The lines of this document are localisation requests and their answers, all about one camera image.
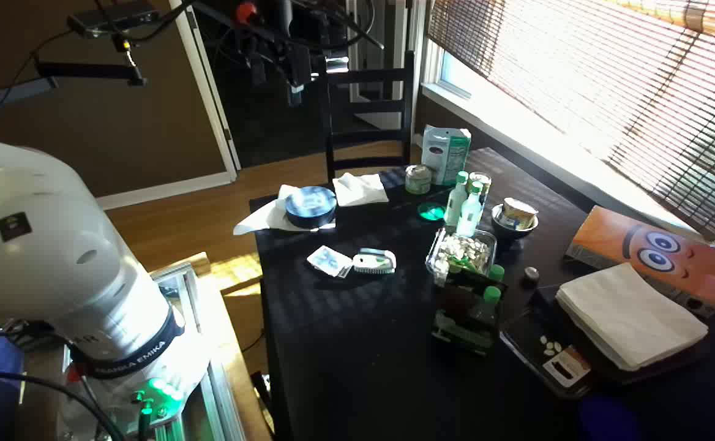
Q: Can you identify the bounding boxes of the dark bottle carrier box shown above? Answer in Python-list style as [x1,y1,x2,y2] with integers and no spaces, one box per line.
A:
[430,273,501,356]

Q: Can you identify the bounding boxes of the small dark round cap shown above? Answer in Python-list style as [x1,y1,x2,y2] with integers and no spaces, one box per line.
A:
[524,268,541,282]

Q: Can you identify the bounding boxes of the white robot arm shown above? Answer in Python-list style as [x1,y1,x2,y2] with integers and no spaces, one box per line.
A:
[0,142,208,434]

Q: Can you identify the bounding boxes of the clear plastic container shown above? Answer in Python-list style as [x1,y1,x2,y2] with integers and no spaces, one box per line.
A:
[426,229,496,285]

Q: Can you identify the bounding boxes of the green lid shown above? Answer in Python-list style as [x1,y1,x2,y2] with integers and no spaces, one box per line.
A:
[417,204,446,223]

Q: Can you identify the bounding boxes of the blue playing card pack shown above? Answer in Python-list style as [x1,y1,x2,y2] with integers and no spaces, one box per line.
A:
[306,246,353,280]

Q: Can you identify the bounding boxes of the folded white towel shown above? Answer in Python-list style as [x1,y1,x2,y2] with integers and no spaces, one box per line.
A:
[556,264,708,373]

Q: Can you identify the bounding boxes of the white green carton box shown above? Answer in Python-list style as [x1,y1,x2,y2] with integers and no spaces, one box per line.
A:
[421,125,469,187]

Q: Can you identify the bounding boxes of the black wooden chair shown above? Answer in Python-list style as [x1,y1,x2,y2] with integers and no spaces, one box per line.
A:
[319,53,413,180]

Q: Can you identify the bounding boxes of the small glass jar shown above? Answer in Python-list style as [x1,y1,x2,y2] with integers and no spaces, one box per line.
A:
[403,164,430,197]

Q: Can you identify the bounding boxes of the green capped bottle in box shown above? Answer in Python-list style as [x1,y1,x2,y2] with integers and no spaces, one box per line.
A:
[475,285,501,327]

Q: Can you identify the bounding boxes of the white paper under tape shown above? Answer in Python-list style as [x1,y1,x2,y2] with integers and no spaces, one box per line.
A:
[232,185,336,235]

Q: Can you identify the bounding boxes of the black tray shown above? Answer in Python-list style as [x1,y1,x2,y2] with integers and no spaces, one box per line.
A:
[499,288,701,399]

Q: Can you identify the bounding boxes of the white plastic bottle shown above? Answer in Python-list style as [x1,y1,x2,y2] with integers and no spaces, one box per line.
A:
[454,180,484,239]
[446,171,469,231]

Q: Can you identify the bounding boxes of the camera on black stand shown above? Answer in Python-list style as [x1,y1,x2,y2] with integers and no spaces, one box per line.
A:
[33,0,158,87]

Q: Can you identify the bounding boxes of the white small device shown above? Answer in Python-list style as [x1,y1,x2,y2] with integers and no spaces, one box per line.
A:
[353,247,397,274]

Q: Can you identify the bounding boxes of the window blinds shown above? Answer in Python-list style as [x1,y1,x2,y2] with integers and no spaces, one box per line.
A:
[426,0,715,239]

